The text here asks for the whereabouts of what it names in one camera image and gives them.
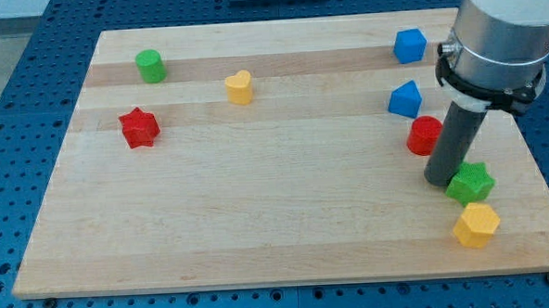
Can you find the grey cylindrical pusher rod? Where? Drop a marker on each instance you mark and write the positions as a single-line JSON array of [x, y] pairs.
[[455, 139]]

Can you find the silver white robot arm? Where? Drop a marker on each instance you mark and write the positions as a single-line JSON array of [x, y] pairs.
[[494, 58]]

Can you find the light wooden board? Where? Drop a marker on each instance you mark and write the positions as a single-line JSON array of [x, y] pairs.
[[310, 183]]

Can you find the yellow hexagon block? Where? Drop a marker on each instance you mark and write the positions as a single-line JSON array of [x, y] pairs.
[[476, 225]]

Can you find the green cylinder block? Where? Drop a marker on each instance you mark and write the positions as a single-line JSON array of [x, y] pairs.
[[150, 65]]

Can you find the blue triangle block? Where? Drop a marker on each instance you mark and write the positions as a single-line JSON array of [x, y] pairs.
[[406, 100]]

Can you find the green star block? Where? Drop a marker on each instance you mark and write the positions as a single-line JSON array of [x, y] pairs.
[[471, 183]]

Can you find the red star block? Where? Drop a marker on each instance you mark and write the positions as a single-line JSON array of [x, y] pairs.
[[139, 128]]

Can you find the blue cube block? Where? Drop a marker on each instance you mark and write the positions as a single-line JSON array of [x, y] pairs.
[[409, 46]]

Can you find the red cylinder block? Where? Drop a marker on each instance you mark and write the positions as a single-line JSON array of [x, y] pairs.
[[423, 135]]

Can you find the yellow heart block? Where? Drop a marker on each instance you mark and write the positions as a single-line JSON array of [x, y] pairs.
[[239, 88]]

